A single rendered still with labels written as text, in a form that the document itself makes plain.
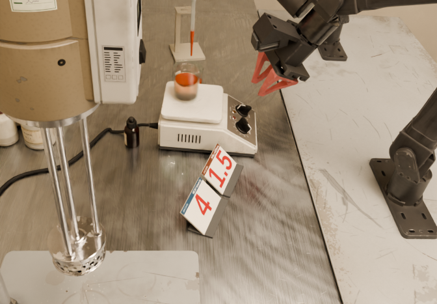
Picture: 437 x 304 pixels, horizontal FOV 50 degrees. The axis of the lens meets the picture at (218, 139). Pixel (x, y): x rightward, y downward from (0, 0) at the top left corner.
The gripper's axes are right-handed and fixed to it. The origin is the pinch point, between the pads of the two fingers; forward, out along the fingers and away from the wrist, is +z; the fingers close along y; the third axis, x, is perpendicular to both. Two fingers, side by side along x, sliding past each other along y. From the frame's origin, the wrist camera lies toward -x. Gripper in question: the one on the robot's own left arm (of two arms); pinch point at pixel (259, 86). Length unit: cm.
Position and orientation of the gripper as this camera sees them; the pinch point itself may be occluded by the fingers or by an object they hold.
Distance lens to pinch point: 95.5
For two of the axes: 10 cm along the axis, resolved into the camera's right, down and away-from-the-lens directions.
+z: -5.8, 5.9, 5.6
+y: 3.3, 8.0, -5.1
